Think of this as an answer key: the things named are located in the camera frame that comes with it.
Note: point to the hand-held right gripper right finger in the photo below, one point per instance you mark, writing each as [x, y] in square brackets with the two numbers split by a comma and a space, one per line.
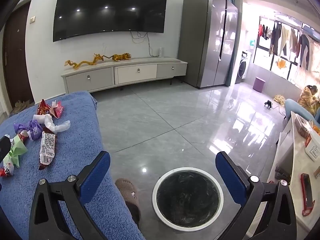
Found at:
[230, 173]

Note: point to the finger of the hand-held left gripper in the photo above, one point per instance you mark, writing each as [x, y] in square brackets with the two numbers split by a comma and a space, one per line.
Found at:
[5, 148]

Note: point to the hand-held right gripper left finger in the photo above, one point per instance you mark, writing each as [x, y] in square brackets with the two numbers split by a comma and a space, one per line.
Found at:
[96, 172]

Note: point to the green wrapper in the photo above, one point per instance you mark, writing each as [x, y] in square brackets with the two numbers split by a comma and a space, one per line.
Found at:
[16, 152]

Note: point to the small red wrapper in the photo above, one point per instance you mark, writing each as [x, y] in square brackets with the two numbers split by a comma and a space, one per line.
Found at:
[5, 171]

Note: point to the purple wrapper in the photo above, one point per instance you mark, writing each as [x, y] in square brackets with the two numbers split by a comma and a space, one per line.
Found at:
[20, 128]
[35, 130]

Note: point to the brown snack bar wrapper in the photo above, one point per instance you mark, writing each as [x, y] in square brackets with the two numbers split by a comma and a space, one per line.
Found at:
[48, 150]

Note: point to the white tissue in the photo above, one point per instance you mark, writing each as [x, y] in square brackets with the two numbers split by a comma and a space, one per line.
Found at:
[53, 126]

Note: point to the brown fuzzy slipper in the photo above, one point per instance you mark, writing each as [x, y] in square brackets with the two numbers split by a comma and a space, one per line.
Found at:
[128, 192]

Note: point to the blue fluffy blanket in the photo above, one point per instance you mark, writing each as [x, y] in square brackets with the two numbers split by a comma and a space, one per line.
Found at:
[75, 135]

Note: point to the beige shoes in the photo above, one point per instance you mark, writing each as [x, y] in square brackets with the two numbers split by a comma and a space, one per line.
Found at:
[23, 103]

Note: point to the red snack bag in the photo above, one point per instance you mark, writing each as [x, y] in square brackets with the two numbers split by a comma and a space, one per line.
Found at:
[44, 108]

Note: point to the pink paper packet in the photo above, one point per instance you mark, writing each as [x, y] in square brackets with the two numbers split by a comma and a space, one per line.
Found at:
[57, 109]

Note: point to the white marble table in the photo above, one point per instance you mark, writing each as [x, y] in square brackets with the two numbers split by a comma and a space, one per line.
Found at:
[297, 160]

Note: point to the phone in red case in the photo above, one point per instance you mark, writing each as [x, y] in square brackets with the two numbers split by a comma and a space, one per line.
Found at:
[307, 192]

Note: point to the clear food container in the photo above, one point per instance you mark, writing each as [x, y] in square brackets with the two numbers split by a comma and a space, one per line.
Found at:
[303, 127]

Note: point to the white basket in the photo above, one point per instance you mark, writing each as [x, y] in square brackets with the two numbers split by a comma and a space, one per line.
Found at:
[313, 148]

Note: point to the yellow cloth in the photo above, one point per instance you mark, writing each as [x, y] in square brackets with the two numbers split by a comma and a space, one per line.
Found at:
[279, 99]

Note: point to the dark brown door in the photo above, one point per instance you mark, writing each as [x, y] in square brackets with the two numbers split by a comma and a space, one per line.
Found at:
[17, 60]

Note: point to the blue chair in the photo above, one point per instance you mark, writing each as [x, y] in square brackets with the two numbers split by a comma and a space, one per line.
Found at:
[296, 108]

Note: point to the purple stool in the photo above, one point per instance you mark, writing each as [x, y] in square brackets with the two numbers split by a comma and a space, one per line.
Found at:
[259, 84]

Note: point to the wide grey drawer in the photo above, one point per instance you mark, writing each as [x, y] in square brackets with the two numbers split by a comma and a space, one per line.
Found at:
[88, 78]

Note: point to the white television cabinet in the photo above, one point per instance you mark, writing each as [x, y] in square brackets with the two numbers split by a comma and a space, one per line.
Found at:
[125, 72]

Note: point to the white drawer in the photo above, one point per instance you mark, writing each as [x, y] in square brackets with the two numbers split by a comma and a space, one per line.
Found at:
[136, 73]

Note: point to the white washing machine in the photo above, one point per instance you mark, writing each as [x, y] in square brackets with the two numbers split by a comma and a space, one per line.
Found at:
[243, 67]

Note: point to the golden dragon figurine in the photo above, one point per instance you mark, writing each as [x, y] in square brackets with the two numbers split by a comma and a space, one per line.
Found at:
[85, 62]

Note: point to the golden tiger figurine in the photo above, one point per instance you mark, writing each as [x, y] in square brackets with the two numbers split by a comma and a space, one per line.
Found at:
[121, 56]

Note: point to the small grey drawer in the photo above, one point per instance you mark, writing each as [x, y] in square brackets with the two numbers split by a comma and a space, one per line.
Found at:
[172, 70]

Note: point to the grey refrigerator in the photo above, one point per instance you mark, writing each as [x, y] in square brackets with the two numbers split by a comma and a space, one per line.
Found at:
[210, 42]

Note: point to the white router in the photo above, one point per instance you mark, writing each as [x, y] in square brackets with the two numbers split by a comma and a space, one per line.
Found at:
[160, 52]

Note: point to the row of hanging clothes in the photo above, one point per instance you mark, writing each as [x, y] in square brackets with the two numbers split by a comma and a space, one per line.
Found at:
[282, 40]

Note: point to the wall light switch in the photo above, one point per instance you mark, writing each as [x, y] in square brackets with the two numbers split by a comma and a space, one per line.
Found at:
[32, 20]

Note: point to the black wall television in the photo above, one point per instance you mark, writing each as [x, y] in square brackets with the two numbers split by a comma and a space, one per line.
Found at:
[110, 7]

